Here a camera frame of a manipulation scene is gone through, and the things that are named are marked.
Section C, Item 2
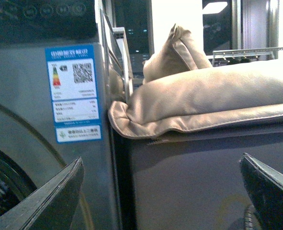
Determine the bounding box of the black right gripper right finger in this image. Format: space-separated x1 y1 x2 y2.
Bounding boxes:
240 153 283 230

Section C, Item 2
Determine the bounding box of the blue energy label sticker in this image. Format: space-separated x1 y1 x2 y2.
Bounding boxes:
45 45 102 143

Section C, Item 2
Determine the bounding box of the grey front-load washing machine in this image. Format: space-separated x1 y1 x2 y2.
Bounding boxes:
0 0 123 230

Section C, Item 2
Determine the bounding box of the metal drying rack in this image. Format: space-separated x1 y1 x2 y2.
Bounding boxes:
207 47 283 67

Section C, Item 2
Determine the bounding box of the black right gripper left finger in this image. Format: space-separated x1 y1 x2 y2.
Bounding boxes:
0 157 84 230

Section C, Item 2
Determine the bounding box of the beige leather back pillow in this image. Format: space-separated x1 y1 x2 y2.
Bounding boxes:
143 24 212 83

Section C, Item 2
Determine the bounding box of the black rubber door gasket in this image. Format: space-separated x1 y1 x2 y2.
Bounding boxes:
0 151 37 216

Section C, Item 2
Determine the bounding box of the beige leather seat cushion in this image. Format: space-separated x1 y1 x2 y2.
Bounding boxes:
108 59 283 139

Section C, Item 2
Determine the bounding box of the grey sofa side panel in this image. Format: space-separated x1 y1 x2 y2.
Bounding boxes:
117 122 283 230

